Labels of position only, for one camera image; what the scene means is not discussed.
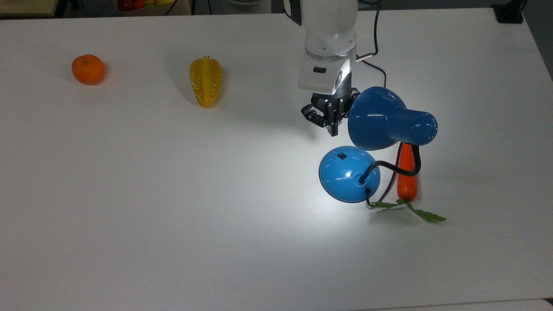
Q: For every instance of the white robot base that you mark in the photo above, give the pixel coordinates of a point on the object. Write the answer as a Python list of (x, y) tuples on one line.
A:
[(246, 4)]

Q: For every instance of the yellow toy starfruit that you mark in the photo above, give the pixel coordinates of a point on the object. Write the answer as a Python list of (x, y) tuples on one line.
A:
[(205, 82)]

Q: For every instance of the blue desk lamp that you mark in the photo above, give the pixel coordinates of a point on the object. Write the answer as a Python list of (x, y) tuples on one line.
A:
[(345, 172)]

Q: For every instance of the black table clamp mount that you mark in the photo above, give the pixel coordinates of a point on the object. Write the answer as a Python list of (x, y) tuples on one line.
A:
[(509, 13)]

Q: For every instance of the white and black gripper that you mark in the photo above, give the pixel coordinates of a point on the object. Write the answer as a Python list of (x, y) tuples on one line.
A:
[(326, 75)]

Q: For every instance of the beige side table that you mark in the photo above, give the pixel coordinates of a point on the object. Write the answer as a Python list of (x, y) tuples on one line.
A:
[(26, 6)]

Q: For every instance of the orange toy carrot green leaves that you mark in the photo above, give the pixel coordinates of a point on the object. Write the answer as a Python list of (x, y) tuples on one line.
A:
[(407, 183)]

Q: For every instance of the orange toy tangerine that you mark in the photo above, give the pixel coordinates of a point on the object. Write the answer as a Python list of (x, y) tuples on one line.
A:
[(88, 69)]

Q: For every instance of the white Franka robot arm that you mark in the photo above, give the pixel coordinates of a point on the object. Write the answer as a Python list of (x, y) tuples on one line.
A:
[(328, 26)]

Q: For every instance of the bowl of toy fruit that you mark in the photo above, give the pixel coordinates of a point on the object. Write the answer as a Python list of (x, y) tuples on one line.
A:
[(138, 4)]

